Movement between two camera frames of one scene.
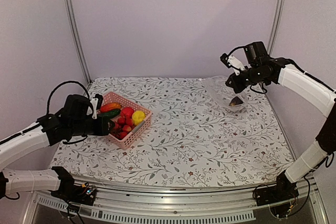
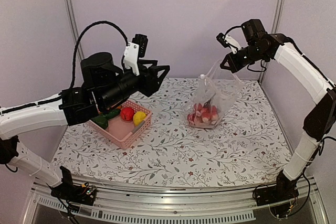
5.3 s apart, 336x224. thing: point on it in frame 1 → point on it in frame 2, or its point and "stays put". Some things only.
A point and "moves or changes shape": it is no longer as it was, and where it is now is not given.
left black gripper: x=102 y=128 → x=151 y=84
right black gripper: x=238 y=87 → x=235 y=66
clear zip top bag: x=233 y=102 moves or changes shape
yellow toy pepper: x=138 y=117 stays put
